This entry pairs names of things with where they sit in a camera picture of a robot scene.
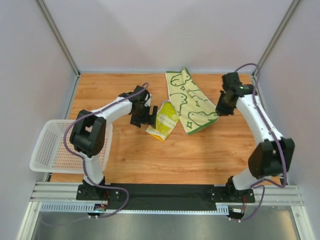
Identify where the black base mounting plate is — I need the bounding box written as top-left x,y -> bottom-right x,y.
76,182 -> 255,212

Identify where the white perforated plastic basket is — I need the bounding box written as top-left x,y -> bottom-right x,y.
29,119 -> 113,179

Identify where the lime yellow towel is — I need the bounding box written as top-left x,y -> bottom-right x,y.
146,100 -> 179,141

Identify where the aluminium frame post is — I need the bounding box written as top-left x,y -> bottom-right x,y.
251,0 -> 302,79
34,0 -> 81,77

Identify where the left aluminium frame post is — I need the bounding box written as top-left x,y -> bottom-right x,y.
34,0 -> 81,77

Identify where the aluminium front rail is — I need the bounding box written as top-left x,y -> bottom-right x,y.
30,181 -> 304,206

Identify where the right aluminium frame post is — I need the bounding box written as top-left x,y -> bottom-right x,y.
251,0 -> 302,79

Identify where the white slotted cable duct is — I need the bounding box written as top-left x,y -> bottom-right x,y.
39,202 -> 230,215

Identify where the green dinosaur pattern towel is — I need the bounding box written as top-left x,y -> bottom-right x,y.
165,68 -> 219,135

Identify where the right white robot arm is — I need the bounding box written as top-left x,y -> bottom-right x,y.
216,71 -> 295,201

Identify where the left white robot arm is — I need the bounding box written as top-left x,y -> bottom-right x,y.
63,82 -> 158,201

